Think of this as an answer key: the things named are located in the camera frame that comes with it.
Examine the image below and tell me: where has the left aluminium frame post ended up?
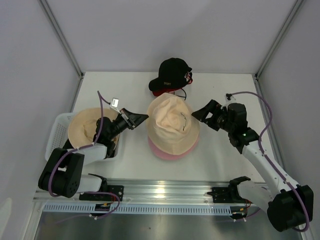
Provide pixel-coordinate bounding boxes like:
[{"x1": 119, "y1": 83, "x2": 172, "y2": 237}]
[{"x1": 37, "y1": 0, "x2": 84, "y2": 79}]

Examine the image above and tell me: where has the black sport baseball cap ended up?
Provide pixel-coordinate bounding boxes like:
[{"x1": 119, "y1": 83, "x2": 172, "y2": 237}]
[{"x1": 148, "y1": 57, "x2": 193, "y2": 92}]

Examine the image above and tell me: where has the right aluminium frame post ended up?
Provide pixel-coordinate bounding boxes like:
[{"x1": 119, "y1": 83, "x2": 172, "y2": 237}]
[{"x1": 254, "y1": 0, "x2": 306, "y2": 81}]

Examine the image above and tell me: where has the aluminium frame post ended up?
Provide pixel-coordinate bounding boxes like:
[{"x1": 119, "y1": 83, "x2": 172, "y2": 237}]
[
  {"x1": 254, "y1": 0, "x2": 306, "y2": 81},
  {"x1": 37, "y1": 0, "x2": 84, "y2": 79}
]

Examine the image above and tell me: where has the white slotted cable duct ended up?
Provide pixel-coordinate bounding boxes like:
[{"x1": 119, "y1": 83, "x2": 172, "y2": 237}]
[{"x1": 43, "y1": 203, "x2": 232, "y2": 216}]

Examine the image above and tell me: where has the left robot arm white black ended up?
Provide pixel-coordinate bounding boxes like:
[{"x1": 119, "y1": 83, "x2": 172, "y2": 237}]
[{"x1": 38, "y1": 108, "x2": 148, "y2": 201}]

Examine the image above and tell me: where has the beige black reversible bucket hat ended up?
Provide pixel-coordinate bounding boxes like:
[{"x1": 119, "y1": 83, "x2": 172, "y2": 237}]
[{"x1": 67, "y1": 107, "x2": 121, "y2": 151}]

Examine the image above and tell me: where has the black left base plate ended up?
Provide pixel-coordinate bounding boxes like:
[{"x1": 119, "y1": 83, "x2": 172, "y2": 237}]
[{"x1": 79, "y1": 185, "x2": 124, "y2": 202}]

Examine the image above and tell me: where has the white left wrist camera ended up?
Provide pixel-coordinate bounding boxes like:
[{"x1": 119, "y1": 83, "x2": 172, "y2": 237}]
[{"x1": 110, "y1": 97, "x2": 120, "y2": 113}]

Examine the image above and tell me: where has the red baseball cap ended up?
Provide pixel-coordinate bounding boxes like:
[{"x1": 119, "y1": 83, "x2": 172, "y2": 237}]
[{"x1": 148, "y1": 72, "x2": 193, "y2": 97}]

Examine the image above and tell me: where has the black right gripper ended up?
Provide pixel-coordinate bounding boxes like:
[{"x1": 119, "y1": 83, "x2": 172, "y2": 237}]
[{"x1": 191, "y1": 99, "x2": 234, "y2": 133}]

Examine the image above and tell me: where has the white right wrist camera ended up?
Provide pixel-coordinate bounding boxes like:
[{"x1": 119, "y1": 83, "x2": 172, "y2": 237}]
[{"x1": 224, "y1": 93, "x2": 237, "y2": 108}]

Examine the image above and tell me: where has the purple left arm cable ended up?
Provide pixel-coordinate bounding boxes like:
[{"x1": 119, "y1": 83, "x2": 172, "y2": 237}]
[{"x1": 48, "y1": 90, "x2": 112, "y2": 198}]

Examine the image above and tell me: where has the aluminium mounting rail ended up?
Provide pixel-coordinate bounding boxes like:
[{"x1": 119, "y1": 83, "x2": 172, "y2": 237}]
[{"x1": 32, "y1": 177, "x2": 273, "y2": 207}]

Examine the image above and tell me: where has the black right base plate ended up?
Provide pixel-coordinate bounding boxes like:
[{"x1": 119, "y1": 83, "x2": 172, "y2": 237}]
[{"x1": 206, "y1": 187, "x2": 250, "y2": 204}]

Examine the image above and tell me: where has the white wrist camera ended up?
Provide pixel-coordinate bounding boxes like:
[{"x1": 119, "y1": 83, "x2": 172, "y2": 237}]
[
  {"x1": 110, "y1": 97, "x2": 120, "y2": 113},
  {"x1": 224, "y1": 93, "x2": 237, "y2": 108}
]

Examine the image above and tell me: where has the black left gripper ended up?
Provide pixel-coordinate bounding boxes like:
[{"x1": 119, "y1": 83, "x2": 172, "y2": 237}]
[{"x1": 108, "y1": 108, "x2": 148, "y2": 141}]

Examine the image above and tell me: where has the pink bucket hat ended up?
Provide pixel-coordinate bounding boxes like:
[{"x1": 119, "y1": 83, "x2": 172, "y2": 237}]
[{"x1": 147, "y1": 136, "x2": 200, "y2": 161}]

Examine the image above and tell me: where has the white plastic bin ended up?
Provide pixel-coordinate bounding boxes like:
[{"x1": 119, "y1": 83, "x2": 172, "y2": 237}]
[{"x1": 45, "y1": 112, "x2": 124, "y2": 166}]

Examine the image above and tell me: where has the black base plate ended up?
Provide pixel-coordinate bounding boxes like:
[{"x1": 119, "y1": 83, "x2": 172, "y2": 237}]
[
  {"x1": 79, "y1": 185, "x2": 124, "y2": 202},
  {"x1": 206, "y1": 187, "x2": 250, "y2": 204}
]

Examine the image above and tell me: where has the black wire hat stand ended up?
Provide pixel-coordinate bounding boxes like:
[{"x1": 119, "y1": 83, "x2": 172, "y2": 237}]
[{"x1": 172, "y1": 88, "x2": 187, "y2": 101}]

